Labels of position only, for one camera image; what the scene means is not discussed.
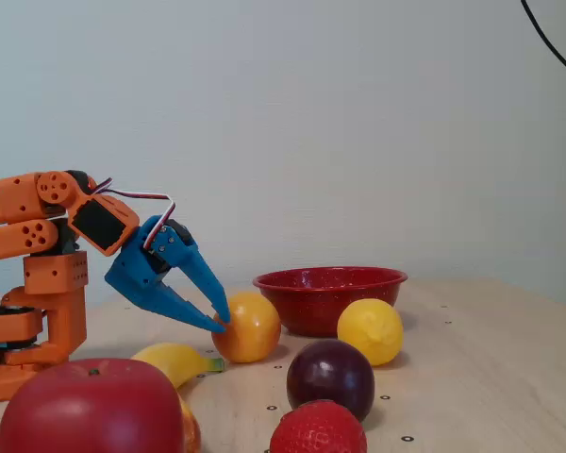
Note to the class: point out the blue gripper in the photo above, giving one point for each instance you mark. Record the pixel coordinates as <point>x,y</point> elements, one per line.
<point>131,274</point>

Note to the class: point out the yellow lemon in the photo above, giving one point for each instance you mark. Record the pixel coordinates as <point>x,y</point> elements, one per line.
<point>370,332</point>

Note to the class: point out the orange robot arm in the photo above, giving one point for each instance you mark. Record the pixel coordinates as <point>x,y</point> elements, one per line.
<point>14,203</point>

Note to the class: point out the red speckled bowl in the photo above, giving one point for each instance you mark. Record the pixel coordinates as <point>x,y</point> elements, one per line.
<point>330,297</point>

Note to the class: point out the orange fruit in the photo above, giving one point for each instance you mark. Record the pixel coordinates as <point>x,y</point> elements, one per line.
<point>250,330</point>

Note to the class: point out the yellow banana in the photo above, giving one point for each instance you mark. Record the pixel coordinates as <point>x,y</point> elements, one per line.
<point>174,361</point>

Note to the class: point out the orange peach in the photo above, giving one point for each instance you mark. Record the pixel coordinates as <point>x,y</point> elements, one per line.
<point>191,427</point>

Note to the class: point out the red apple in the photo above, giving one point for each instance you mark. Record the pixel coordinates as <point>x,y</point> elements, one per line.
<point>92,410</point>

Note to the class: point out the dark purple plum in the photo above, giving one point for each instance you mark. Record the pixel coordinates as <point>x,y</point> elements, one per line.
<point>330,377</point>

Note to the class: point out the red strawberry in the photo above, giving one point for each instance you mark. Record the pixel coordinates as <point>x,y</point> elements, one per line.
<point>318,429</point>

